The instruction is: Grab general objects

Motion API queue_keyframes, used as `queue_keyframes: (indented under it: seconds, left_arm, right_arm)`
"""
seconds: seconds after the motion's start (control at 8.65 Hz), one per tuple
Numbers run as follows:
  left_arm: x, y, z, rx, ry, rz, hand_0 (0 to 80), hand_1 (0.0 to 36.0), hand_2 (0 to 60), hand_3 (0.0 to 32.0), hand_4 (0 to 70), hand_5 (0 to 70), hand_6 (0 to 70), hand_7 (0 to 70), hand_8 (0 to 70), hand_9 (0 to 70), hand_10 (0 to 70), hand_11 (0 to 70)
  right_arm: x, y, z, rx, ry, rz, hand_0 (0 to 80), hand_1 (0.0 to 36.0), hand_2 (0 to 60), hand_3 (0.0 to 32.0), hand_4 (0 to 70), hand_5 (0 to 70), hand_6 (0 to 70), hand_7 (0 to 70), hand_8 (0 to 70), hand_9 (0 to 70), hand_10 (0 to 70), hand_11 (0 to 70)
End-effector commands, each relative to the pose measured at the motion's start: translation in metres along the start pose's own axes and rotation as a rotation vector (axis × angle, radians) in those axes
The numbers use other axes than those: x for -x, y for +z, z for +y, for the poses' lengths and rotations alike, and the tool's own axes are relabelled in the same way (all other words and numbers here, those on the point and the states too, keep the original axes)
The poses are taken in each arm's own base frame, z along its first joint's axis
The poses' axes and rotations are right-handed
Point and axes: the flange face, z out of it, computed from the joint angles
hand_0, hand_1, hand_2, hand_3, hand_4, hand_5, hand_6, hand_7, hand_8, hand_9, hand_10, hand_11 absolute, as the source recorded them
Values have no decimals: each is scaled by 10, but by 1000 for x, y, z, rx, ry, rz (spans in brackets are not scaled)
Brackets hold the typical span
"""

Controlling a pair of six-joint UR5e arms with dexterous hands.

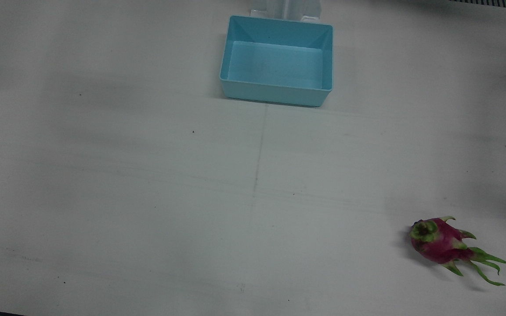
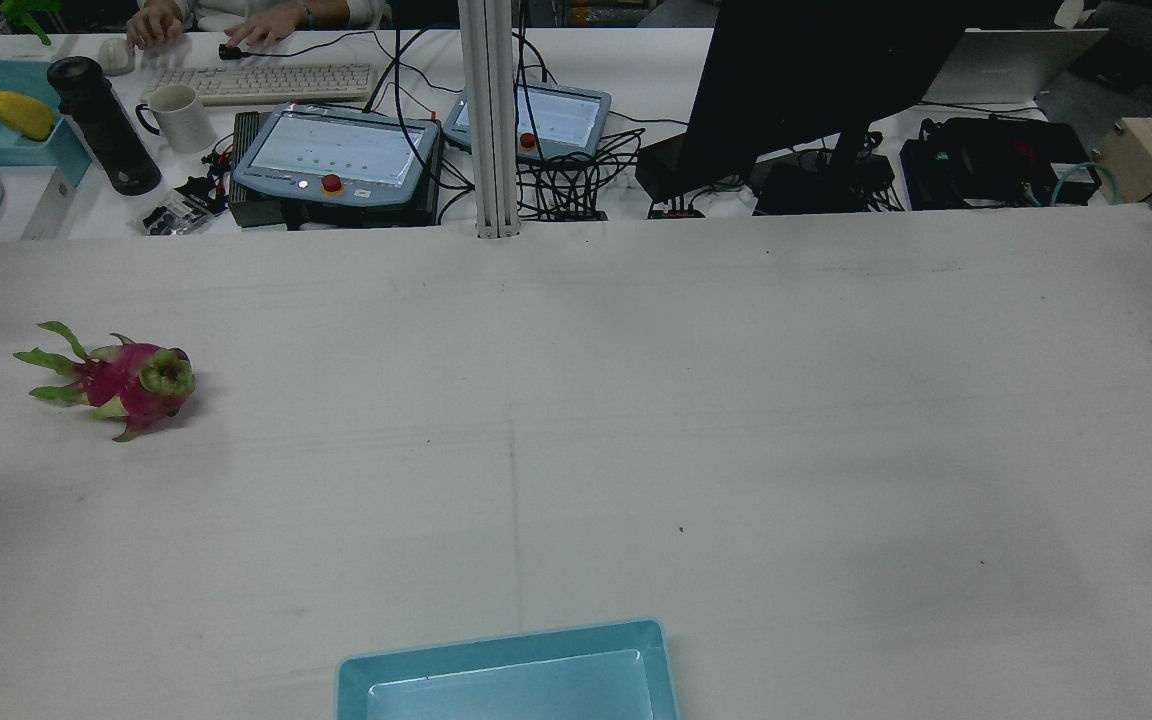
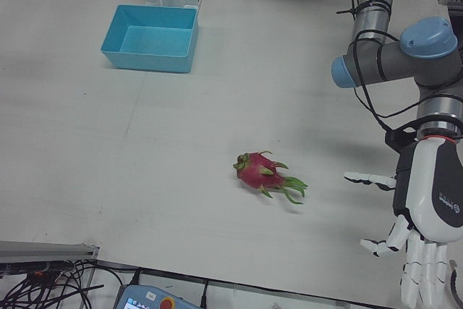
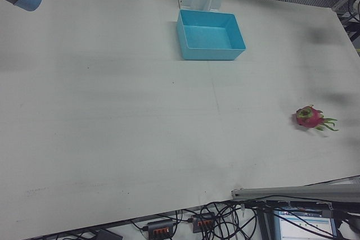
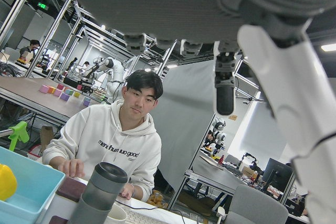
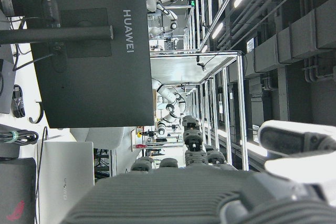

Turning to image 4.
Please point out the black power adapter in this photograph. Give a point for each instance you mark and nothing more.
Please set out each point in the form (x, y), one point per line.
(108, 235)

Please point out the aluminium frame post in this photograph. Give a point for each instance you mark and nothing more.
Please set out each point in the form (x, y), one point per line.
(281, 192)

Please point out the light blue plastic bin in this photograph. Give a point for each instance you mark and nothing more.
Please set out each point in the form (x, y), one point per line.
(208, 53)

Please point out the pink dragon fruit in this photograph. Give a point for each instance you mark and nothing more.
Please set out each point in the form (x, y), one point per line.
(306, 117)

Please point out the black orange usb hub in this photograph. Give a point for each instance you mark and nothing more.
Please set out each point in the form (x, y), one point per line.
(202, 223)
(160, 227)

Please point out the large grey teach pendant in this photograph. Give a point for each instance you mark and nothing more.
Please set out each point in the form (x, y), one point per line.
(303, 226)

